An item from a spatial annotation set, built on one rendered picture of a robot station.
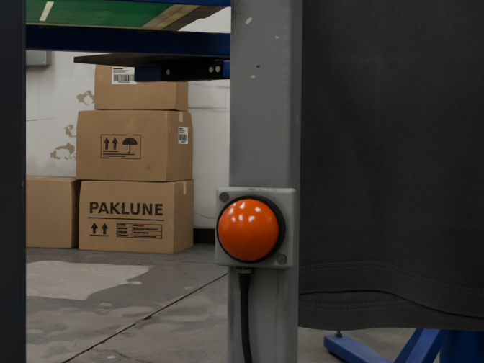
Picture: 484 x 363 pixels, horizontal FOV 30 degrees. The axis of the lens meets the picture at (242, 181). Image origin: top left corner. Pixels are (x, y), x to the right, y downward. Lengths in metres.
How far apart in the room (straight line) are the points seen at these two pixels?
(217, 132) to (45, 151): 1.19
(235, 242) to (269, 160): 0.06
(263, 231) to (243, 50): 0.12
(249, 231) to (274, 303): 0.07
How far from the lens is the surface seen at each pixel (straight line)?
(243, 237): 0.53
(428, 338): 2.09
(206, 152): 5.72
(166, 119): 5.29
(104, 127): 5.45
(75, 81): 6.05
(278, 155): 0.57
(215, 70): 2.71
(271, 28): 0.57
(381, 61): 0.85
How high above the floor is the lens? 0.71
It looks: 3 degrees down
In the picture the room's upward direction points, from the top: 1 degrees clockwise
